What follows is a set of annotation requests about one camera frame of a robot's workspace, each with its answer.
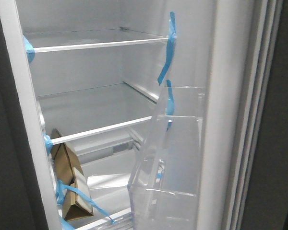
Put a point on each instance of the grey fridge door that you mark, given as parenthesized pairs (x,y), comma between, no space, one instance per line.
(242,55)
(21,205)

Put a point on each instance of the clear plastic door bin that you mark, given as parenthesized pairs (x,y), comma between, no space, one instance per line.
(164,183)

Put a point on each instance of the blue tape middle left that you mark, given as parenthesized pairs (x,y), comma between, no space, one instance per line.
(48,143)

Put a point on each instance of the lower glass fridge shelf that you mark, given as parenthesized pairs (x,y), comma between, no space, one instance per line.
(83,113)

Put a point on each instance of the brown cardboard box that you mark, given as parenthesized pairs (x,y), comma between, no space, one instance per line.
(68,170)

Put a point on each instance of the blue tape upper right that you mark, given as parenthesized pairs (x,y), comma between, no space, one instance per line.
(170,49)

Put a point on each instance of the upper glass fridge shelf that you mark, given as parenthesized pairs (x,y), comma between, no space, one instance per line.
(76,40)

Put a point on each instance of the clear crisper drawer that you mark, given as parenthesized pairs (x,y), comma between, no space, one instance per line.
(107,179)

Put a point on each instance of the glass fridge shelf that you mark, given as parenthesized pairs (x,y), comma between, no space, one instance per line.
(83,113)
(76,40)

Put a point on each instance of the blue tape over cardboard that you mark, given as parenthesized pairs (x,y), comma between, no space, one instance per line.
(60,198)

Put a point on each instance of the blue tape on door bin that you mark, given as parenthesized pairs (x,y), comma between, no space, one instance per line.
(171,104)

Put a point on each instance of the blue tape upper left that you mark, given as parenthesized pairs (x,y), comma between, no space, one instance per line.
(30,51)

